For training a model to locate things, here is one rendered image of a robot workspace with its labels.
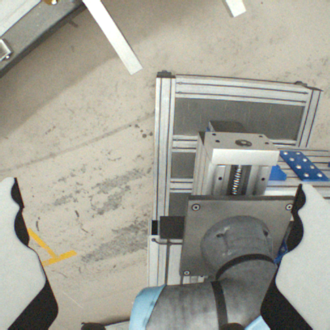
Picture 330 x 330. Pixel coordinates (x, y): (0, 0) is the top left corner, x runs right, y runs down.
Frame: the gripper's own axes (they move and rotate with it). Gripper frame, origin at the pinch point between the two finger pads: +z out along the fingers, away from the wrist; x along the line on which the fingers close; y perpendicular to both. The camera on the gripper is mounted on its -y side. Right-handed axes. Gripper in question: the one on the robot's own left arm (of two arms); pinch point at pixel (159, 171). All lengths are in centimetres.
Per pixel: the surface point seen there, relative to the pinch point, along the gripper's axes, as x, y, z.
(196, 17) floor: 19, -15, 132
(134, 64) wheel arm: -5.2, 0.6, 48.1
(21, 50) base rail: -38, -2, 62
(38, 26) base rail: -32, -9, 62
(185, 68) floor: 15, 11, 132
